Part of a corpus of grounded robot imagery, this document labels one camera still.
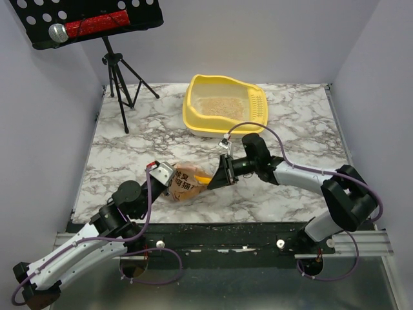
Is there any orange plastic scoop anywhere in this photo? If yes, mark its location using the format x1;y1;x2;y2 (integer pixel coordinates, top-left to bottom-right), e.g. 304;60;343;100
194;175;212;185

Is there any pink cat litter bag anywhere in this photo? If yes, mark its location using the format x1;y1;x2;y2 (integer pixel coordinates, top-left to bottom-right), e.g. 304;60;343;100
165;162;212;202

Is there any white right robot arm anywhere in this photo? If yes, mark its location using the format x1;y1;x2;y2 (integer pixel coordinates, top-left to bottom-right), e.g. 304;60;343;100
207;133;378;253

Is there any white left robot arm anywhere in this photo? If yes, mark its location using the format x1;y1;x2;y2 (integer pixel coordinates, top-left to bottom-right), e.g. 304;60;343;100
11;176;171;309

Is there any beige cat litter pile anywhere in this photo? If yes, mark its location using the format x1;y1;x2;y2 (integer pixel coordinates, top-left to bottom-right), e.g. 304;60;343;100
199;98;244;119

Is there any yellow litter box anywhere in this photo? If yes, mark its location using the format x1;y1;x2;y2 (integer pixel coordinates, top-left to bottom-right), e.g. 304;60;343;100
183;74;268;138

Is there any red silver microphone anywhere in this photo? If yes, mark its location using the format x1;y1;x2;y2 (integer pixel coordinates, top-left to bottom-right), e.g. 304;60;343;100
48;10;131;43

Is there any black music stand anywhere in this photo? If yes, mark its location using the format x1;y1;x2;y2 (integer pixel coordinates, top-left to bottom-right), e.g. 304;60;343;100
8;0;165;134

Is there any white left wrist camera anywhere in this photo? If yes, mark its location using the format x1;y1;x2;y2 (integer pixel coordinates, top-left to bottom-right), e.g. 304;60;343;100
150;161;176;187

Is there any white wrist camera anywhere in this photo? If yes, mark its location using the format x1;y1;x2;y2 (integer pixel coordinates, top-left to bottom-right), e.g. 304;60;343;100
218;133;232;154
150;161;176;187

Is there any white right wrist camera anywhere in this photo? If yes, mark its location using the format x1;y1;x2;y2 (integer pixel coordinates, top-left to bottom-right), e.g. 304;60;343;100
218;133;232;154

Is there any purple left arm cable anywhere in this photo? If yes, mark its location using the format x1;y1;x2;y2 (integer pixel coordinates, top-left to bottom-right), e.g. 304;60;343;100
11;164;159;306

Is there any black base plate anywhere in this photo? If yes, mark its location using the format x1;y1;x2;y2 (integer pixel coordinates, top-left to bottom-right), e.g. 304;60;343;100
66;221;385;269

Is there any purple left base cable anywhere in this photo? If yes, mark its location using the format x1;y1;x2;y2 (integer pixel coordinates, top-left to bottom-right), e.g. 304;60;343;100
119;242;184;285

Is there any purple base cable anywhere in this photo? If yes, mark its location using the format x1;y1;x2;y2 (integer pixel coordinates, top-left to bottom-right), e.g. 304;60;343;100
119;242;184;285
296;229;361;281

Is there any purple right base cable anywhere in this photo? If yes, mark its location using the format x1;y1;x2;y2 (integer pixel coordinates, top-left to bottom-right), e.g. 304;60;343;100
296;229;361;281

